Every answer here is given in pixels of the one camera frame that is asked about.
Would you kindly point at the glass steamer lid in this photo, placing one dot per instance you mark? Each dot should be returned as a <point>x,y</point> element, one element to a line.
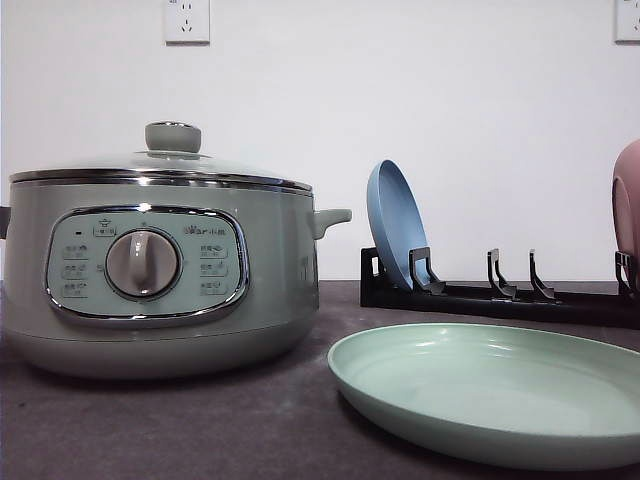
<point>172,137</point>

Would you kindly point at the green plate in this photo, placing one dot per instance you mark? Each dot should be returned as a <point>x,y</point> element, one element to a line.
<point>475,380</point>

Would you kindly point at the green electric steamer pot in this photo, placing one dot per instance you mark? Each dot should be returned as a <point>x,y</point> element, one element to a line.
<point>280,300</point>

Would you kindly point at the blue plate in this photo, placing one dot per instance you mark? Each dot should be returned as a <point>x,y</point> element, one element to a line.
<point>395,225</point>

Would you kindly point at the black plate rack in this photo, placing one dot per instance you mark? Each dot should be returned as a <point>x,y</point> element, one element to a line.
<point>400,300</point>

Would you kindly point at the pink plate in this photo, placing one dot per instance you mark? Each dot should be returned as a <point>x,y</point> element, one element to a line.
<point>627,200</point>

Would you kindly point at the white wall socket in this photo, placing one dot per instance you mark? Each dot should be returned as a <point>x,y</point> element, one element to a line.
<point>629,20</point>
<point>187,22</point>

